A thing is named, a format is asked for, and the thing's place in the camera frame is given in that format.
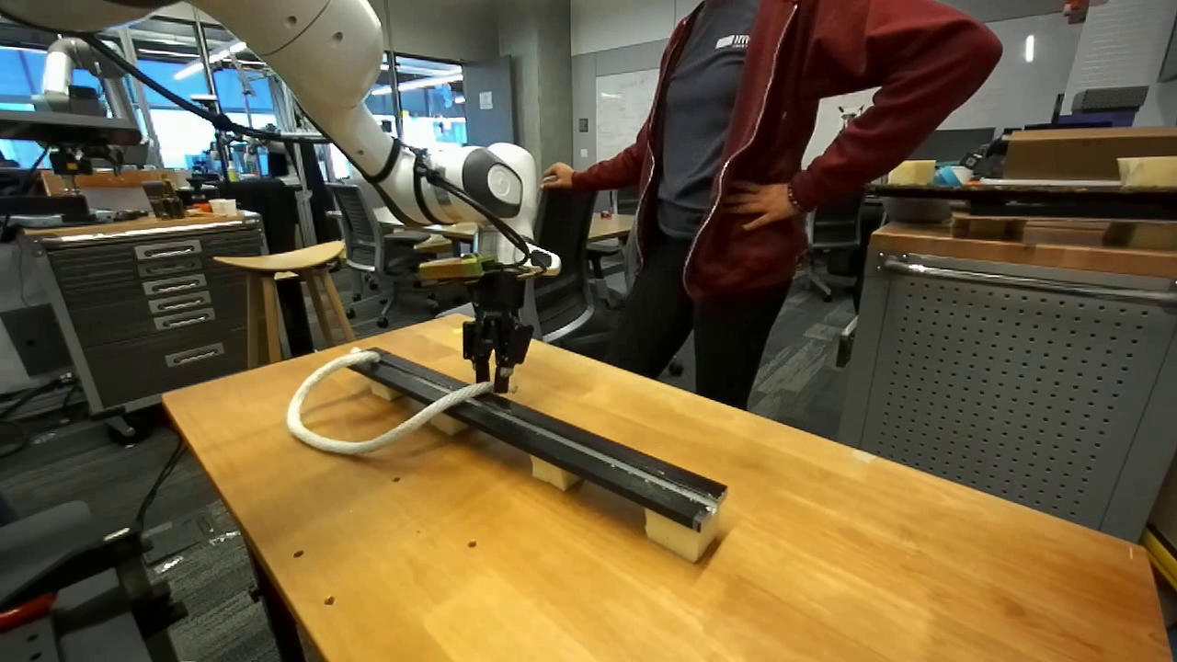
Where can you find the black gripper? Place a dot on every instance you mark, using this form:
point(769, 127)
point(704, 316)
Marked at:
point(500, 301)

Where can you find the person's right hand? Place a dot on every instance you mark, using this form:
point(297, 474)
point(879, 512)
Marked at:
point(556, 175)

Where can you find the person's left hand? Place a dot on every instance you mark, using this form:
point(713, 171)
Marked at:
point(765, 205)

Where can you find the dark office chair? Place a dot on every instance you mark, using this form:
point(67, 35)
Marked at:
point(842, 243)
point(568, 243)

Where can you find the wooden stool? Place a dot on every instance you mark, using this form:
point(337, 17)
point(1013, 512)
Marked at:
point(280, 261)

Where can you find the grey drawer cabinet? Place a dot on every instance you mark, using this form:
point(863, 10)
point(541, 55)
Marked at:
point(148, 308)

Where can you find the person in red jacket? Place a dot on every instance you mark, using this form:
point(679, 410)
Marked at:
point(784, 112)

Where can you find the black tripod stand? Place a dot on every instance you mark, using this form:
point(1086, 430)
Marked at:
point(132, 576)

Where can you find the yellow foam block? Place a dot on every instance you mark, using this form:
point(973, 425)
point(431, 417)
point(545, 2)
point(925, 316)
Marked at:
point(912, 171)

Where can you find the metal shelving rack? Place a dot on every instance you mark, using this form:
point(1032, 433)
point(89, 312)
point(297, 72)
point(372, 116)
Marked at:
point(74, 127)

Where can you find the small blue item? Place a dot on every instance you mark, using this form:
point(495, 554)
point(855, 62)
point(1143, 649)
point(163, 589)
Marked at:
point(955, 175)

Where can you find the grey perforated metal cabinet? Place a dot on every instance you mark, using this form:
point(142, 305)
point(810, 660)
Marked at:
point(1007, 381)

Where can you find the brown wooden box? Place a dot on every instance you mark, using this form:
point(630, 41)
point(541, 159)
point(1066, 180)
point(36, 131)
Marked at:
point(1078, 154)

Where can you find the light wooden block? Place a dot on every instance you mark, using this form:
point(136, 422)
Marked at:
point(1151, 171)

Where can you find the black grooved rail on blocks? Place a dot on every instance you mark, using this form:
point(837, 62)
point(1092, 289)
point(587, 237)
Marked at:
point(590, 452)

